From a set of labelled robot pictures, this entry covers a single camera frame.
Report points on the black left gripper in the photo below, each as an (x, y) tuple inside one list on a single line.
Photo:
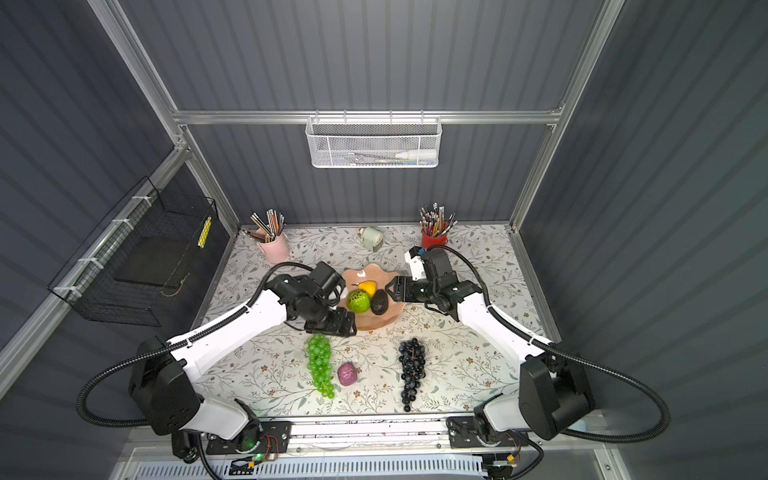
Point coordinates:
[(337, 327)]

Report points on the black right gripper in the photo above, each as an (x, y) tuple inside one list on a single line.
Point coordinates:
[(403, 285)]

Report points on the green custard apple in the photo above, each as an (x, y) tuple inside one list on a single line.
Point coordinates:
[(359, 301)]

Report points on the green grape bunch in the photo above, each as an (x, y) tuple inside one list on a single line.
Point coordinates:
[(318, 351)]

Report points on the yellow lemon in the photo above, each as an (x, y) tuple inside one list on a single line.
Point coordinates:
[(369, 287)]

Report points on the dark avocado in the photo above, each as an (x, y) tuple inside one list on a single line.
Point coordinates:
[(379, 303)]

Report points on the dark purple grape bunch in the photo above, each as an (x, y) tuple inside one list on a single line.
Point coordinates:
[(412, 361)]

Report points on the purple fig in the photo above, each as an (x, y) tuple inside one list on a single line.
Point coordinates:
[(347, 374)]

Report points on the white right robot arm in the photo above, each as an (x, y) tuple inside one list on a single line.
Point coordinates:
[(553, 393)]

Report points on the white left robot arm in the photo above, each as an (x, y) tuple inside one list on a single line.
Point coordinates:
[(163, 387)]

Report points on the red pencil cup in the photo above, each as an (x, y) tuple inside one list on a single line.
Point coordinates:
[(428, 241)]

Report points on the pink pencil cup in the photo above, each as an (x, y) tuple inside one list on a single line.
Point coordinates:
[(275, 251)]

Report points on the floral table mat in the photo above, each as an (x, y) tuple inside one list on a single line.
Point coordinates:
[(270, 372)]

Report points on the small green tape dispenser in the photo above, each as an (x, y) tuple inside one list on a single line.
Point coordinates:
[(371, 238)]

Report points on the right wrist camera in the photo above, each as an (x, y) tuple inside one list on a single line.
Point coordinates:
[(415, 263)]

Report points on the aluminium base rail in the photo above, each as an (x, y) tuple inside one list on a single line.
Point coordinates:
[(406, 434)]

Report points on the white wire mesh basket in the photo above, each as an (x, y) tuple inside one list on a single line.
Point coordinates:
[(369, 145)]

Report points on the black wire wall basket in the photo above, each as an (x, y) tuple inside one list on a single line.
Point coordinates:
[(151, 266)]

